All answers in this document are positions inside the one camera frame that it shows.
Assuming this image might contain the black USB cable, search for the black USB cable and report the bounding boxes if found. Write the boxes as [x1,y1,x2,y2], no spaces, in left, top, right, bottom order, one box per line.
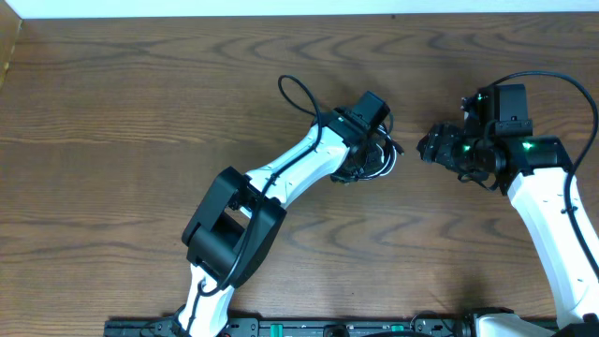
[329,111,406,183]

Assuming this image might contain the white USB cable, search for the white USB cable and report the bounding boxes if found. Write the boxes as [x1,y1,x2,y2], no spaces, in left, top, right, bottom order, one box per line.
[359,133,398,182]

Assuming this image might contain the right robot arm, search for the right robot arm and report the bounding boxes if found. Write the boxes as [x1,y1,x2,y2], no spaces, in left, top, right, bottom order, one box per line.
[416,83,598,336]

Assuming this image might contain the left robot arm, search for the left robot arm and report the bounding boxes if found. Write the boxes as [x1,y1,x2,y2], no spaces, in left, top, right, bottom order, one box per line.
[176,92,390,336]

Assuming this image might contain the cardboard panel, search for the cardboard panel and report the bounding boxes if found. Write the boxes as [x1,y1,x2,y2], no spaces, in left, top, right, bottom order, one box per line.
[0,0,22,86]

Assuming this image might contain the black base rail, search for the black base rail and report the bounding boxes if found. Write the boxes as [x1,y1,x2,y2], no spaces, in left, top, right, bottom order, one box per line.
[102,306,561,337]

